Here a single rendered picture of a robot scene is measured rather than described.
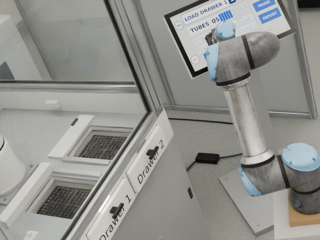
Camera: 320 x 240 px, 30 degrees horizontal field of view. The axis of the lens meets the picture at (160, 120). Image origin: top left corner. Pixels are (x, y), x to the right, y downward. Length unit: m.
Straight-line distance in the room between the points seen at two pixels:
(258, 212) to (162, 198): 0.80
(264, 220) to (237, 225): 0.15
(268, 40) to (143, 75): 0.65
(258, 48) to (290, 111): 1.94
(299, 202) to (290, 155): 0.20
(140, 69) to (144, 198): 0.53
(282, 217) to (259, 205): 1.08
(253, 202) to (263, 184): 1.28
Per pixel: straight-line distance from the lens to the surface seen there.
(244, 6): 2.76
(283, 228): 2.15
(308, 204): 2.11
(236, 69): 1.91
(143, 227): 2.47
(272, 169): 2.01
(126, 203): 2.31
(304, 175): 2.02
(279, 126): 3.79
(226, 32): 2.31
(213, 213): 3.35
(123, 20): 2.29
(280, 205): 2.23
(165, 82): 4.06
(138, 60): 2.36
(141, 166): 2.38
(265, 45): 1.92
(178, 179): 2.69
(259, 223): 3.19
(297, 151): 2.03
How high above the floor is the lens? 2.35
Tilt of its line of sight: 35 degrees down
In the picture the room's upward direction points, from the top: 21 degrees counter-clockwise
